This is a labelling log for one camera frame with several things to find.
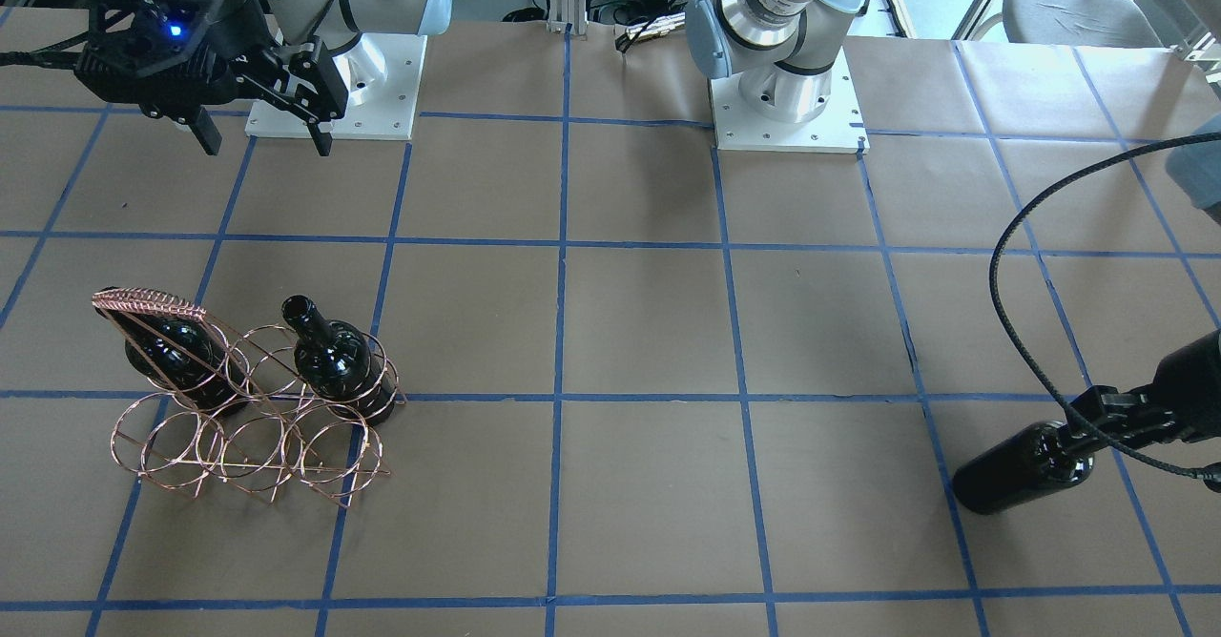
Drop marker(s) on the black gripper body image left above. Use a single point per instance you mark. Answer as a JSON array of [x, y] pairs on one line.
[[236, 10]]

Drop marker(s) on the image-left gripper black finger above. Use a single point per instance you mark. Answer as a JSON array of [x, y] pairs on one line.
[[203, 128], [303, 81]]

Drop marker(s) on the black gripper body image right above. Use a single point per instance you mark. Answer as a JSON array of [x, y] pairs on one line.
[[1194, 377]]

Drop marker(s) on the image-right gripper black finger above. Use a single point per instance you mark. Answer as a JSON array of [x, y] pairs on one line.
[[1126, 416]]

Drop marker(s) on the dark wine bottle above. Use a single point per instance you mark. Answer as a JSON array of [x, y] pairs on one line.
[[1042, 459], [336, 361], [168, 341]]

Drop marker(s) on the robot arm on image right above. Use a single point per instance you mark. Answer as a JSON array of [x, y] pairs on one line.
[[805, 36]]

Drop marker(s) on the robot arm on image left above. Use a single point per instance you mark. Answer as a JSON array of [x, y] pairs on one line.
[[338, 23]]

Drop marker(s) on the dark wine bottle in rack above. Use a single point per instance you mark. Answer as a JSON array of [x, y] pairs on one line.
[[336, 361]]

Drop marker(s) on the grey office chair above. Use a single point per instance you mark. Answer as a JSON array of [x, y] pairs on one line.
[[1109, 24]]

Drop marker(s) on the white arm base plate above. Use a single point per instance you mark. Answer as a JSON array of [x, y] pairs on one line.
[[773, 110], [381, 73]]

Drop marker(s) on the dark wine bottle under handle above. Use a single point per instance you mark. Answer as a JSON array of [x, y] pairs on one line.
[[168, 341]]

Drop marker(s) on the copper wire wine rack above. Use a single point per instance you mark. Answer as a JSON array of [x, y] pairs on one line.
[[300, 401]]

